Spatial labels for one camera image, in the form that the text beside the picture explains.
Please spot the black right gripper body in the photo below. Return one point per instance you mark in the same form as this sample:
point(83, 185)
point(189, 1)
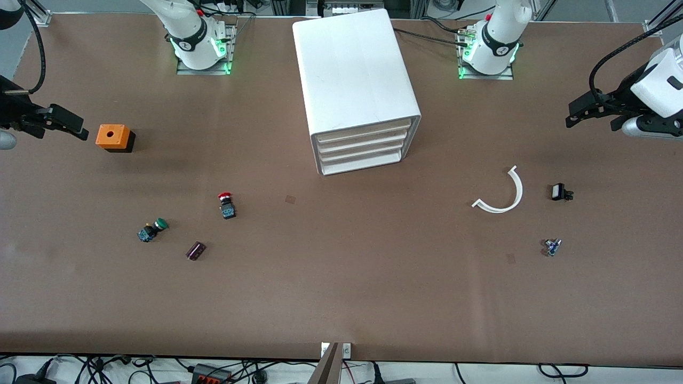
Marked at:
point(14, 113)

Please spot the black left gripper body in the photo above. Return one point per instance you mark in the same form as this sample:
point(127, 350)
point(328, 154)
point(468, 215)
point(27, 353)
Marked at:
point(620, 97)

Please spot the red push button switch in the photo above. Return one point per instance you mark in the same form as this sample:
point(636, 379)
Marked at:
point(228, 209)

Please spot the white plastic drawer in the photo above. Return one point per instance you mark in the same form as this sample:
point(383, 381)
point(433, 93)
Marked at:
point(363, 164)
point(373, 141)
point(373, 151)
point(373, 129)

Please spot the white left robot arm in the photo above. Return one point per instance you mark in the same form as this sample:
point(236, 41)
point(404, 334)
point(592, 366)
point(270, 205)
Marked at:
point(496, 37)

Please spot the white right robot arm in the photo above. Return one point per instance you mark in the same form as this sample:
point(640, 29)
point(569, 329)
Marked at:
point(187, 32)

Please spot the white drawer cabinet housing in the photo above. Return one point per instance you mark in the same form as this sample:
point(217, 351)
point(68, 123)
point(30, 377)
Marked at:
point(352, 69)

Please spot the orange box with hole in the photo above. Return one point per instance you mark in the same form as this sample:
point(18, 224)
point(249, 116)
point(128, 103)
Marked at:
point(120, 138)

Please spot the white curved plastic strip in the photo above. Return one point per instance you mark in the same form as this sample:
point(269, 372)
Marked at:
point(517, 194)

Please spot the small blue electronic component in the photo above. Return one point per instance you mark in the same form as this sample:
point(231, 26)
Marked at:
point(552, 247)

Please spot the dark purple cylinder component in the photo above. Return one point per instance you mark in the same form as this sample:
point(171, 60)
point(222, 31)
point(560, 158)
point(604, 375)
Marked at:
point(196, 250)

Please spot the black power strip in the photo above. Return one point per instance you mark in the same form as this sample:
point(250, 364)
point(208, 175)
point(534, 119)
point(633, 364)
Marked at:
point(211, 374)

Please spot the black switch with white face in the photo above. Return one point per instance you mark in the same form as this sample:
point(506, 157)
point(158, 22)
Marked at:
point(558, 192)

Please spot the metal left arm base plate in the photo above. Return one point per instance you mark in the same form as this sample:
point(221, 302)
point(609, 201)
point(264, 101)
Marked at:
point(485, 77)

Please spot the green push button switch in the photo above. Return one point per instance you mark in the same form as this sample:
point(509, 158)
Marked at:
point(149, 232)

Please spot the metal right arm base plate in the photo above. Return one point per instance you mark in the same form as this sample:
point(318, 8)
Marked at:
point(203, 72)

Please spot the white table edge bracket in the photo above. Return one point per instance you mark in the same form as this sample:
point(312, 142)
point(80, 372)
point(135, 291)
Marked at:
point(347, 350)

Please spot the brown camera post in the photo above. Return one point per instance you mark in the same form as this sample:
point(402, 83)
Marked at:
point(326, 368)

